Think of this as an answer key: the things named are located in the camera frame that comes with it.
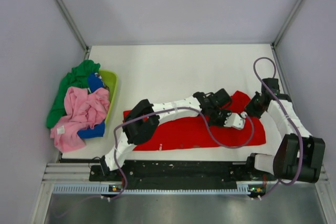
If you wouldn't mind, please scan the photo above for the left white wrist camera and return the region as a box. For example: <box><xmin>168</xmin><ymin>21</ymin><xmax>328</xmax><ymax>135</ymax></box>
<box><xmin>224</xmin><ymin>112</ymin><xmax>247</xmax><ymax>130</ymax></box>

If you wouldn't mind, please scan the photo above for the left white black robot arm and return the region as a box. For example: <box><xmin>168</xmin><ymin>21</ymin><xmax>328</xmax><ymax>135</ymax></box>
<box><xmin>100</xmin><ymin>89</ymin><xmax>232</xmax><ymax>180</ymax></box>

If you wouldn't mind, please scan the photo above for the red t shirt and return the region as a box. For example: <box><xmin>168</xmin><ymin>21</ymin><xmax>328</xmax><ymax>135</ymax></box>
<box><xmin>123</xmin><ymin>90</ymin><xmax>266</xmax><ymax>153</ymax></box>

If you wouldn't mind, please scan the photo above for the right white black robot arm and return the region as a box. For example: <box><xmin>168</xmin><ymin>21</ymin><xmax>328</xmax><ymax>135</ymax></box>
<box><xmin>245</xmin><ymin>78</ymin><xmax>325</xmax><ymax>183</ymax></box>

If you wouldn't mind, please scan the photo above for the left aluminium frame post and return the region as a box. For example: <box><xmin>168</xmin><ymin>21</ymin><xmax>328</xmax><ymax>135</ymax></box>
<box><xmin>54</xmin><ymin>0</ymin><xmax>89</xmax><ymax>53</ymax></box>

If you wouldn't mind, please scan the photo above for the green t shirt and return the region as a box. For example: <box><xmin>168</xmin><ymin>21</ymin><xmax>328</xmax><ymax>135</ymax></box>
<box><xmin>46</xmin><ymin>60</ymin><xmax>101</xmax><ymax>129</ymax></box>

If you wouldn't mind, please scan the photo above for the right aluminium frame post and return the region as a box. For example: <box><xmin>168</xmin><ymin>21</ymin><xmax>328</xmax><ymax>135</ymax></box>
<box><xmin>271</xmin><ymin>0</ymin><xmax>306</xmax><ymax>50</ymax></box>

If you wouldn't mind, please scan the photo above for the aluminium frame post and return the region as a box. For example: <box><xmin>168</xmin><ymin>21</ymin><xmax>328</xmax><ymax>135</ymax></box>
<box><xmin>271</xmin><ymin>0</ymin><xmax>306</xmax><ymax>50</ymax></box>
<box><xmin>54</xmin><ymin>0</ymin><xmax>89</xmax><ymax>53</ymax></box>

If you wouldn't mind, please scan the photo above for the pink t shirt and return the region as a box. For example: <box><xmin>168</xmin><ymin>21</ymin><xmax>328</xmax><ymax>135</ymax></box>
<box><xmin>50</xmin><ymin>87</ymin><xmax>110</xmax><ymax>153</ymax></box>

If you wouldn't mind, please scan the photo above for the blue t shirt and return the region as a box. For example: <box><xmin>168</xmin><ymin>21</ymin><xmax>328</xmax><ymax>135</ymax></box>
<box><xmin>77</xmin><ymin>72</ymin><xmax>107</xmax><ymax>139</ymax></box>

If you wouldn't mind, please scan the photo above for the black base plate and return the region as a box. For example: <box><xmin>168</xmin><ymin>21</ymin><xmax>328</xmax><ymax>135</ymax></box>
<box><xmin>89</xmin><ymin>160</ymin><xmax>275</xmax><ymax>190</ymax></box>

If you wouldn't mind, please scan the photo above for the grey slotted cable duct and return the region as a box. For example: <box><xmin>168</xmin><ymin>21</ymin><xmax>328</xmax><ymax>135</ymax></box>
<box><xmin>52</xmin><ymin>184</ymin><xmax>251</xmax><ymax>195</ymax></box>

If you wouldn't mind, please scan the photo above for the lime green tray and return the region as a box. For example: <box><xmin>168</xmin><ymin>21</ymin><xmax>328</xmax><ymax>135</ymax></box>
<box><xmin>99</xmin><ymin>69</ymin><xmax>118</xmax><ymax>126</ymax></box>

